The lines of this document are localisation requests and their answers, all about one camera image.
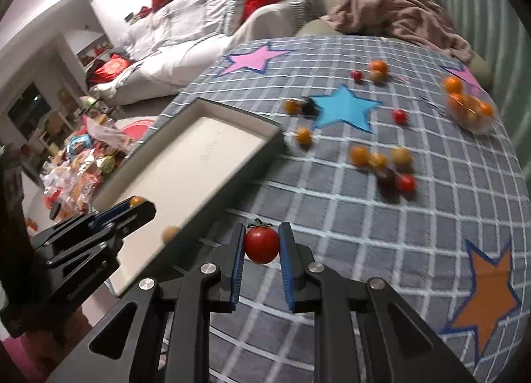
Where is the red cherry tomato with stem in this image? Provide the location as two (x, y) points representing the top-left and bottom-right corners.
(243, 219), (281, 265)

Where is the grey tray with white inside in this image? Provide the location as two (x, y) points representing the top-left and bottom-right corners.
(93, 97), (283, 297)

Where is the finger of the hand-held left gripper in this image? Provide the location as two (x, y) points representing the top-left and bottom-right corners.
(32, 197), (157, 253)
(45, 224), (126, 306)

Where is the pile of snack packets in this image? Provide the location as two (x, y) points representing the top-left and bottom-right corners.
(40, 115), (139, 220)

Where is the white covered sofa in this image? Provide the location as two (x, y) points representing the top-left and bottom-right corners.
(89, 0), (310, 107)

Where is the grey checked tablecloth with stars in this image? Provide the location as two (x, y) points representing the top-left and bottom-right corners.
(93, 35), (524, 383)

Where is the pile of orange tomatoes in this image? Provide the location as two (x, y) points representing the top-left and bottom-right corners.
(442, 75), (494, 124)

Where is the striped grey pillow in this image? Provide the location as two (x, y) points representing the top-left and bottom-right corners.
(282, 0), (320, 33)

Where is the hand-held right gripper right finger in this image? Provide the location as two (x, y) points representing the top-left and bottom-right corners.
(278, 222), (478, 383)

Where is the pink blanket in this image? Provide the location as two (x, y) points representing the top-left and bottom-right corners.
(321, 0), (474, 63)

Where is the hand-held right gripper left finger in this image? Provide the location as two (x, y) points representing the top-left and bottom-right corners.
(45, 222), (247, 383)

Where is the dark television screen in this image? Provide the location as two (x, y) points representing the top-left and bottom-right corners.
(7, 82), (53, 140)

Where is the clear plastic container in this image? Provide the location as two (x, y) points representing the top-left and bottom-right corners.
(441, 75), (498, 135)

